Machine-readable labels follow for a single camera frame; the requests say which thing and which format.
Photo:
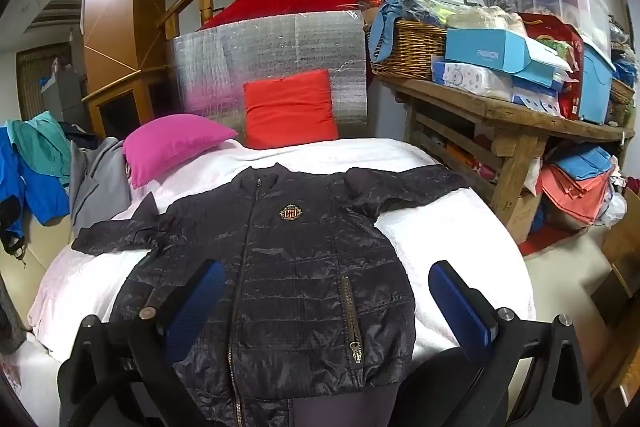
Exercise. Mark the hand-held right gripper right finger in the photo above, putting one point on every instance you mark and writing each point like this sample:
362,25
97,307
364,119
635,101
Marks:
456,298

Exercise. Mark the light blue cardboard box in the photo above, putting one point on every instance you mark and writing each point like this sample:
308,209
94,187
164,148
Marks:
480,49

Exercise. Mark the brown cardboard box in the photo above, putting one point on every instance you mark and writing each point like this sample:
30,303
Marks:
622,247

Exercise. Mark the blue cloth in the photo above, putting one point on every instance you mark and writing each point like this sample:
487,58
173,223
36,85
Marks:
385,22

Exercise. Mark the light blue plastic bin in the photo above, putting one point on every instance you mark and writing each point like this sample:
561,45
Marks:
595,87

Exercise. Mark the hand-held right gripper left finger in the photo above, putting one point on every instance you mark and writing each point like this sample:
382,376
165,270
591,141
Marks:
200,302

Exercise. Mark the red folded cloth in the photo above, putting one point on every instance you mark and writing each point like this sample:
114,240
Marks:
290,112

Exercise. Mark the silver foil insulation mat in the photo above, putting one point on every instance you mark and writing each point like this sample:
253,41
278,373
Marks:
260,47

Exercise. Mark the cream cloth bundle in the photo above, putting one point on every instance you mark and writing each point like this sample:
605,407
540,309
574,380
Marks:
480,19

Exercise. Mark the pink cloth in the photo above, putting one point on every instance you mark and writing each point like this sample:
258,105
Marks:
170,147

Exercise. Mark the red floor mat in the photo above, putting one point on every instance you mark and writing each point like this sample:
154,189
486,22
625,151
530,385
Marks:
545,239

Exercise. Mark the green garment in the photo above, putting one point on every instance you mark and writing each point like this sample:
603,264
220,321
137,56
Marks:
40,142

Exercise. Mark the white plastic bag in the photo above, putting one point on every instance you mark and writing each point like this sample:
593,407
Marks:
612,207

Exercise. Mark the grey garment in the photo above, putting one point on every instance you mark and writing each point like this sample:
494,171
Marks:
97,187

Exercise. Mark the grey cabinet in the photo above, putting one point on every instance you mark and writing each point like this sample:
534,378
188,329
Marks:
60,92

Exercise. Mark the wooden table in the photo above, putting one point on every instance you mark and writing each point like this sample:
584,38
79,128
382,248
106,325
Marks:
500,109

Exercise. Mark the blue jacket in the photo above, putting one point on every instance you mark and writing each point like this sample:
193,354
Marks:
35,192

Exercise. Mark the white blue tissue pack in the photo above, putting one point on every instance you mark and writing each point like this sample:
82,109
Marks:
470,79

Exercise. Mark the stack of folded cloths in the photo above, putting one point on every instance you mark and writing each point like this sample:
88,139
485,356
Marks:
575,192

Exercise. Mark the black quilted jacket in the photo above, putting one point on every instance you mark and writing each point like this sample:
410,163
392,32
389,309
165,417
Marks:
300,267

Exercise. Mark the small wicker basket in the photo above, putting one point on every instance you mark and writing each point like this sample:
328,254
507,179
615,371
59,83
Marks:
621,92

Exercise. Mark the white blanket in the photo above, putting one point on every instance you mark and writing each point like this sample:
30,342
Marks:
450,227

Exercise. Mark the wooden arch column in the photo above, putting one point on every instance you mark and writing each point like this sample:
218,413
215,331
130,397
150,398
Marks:
115,7

